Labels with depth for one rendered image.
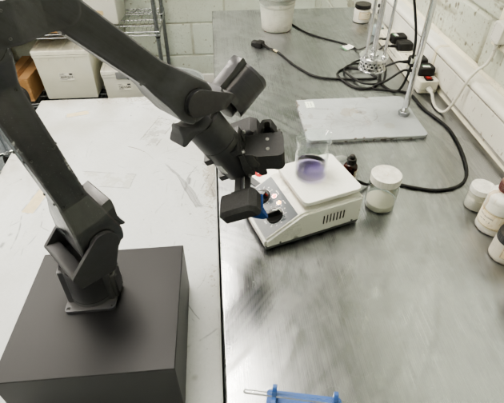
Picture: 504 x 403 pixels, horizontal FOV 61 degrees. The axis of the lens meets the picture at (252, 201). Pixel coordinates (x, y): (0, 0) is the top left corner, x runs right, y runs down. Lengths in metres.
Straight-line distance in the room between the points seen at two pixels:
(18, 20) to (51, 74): 2.59
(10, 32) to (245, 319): 0.50
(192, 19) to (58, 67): 0.91
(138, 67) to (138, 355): 0.33
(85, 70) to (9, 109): 2.49
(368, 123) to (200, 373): 0.75
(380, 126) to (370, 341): 0.60
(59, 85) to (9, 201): 2.07
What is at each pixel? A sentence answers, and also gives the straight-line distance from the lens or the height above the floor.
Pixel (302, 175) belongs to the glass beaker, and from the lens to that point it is 0.79.
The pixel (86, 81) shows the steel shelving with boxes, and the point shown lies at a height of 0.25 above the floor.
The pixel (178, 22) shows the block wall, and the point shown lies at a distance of 3.16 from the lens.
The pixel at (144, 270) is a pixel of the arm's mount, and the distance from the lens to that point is 0.65.
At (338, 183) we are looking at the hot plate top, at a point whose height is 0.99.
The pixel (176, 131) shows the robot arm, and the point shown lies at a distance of 0.59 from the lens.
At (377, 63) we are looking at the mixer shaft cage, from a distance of 1.07.
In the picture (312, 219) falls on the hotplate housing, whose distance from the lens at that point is 0.78.
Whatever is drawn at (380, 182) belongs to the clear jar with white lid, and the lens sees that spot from 0.85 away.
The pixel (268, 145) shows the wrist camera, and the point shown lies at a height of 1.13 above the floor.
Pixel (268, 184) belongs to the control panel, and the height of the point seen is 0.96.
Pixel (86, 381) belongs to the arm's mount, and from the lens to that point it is 0.58.
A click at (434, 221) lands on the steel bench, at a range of 0.92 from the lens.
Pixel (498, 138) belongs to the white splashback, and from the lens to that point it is 1.13.
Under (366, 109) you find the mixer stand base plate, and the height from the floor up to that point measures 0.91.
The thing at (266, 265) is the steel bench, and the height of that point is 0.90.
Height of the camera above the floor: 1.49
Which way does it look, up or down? 42 degrees down
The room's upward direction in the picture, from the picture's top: straight up
